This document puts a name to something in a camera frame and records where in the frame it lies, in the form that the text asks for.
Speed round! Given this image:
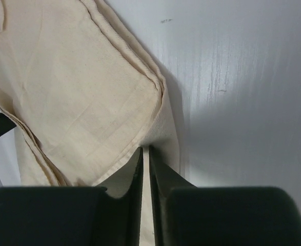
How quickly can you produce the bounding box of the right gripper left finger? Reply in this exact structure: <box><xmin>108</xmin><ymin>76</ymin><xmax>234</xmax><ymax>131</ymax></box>
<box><xmin>96</xmin><ymin>148</ymin><xmax>143</xmax><ymax>245</ymax></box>

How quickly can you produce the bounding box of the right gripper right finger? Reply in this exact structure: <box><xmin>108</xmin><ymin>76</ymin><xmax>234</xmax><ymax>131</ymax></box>
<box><xmin>149</xmin><ymin>146</ymin><xmax>199</xmax><ymax>245</ymax></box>

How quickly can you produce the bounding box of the beige cloth drape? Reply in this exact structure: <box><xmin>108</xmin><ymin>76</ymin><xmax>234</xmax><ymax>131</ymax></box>
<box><xmin>0</xmin><ymin>1</ymin><xmax>179</xmax><ymax>245</ymax></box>

